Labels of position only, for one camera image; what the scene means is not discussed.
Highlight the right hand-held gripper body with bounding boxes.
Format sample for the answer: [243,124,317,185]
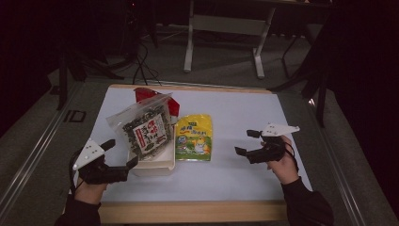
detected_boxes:
[248,122,300,165]

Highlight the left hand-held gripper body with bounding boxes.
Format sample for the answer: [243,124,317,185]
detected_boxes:
[72,137,130,186]

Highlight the white plastic storage box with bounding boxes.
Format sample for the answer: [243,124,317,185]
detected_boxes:
[126,116,177,177]

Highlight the clear dried seaweed bag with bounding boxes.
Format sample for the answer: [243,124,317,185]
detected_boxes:
[105,92,175,162]

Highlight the yellow sauce pouch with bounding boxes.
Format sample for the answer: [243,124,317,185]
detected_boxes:
[174,113,215,163]

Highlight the red seasoning packet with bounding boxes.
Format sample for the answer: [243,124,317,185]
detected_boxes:
[134,88,181,125]

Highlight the person's left hand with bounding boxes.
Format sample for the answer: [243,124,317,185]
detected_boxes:
[73,178,108,205]

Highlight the person's right hand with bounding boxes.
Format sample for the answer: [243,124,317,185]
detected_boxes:
[266,135,300,186]

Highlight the pale blue table mat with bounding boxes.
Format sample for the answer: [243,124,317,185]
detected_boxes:
[73,87,313,202]

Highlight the black metal stand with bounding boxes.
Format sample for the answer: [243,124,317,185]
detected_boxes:
[269,12,330,128]
[56,46,126,111]

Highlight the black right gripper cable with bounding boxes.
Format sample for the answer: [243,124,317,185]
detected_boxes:
[283,140,299,172]

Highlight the metal floor rail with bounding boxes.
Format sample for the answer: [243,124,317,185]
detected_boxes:
[0,82,83,215]
[309,98,368,226]

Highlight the black floor cables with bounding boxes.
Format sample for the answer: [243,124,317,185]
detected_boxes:
[131,40,164,88]

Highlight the white metal desk frame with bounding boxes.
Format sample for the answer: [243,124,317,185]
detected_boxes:
[183,0,277,79]

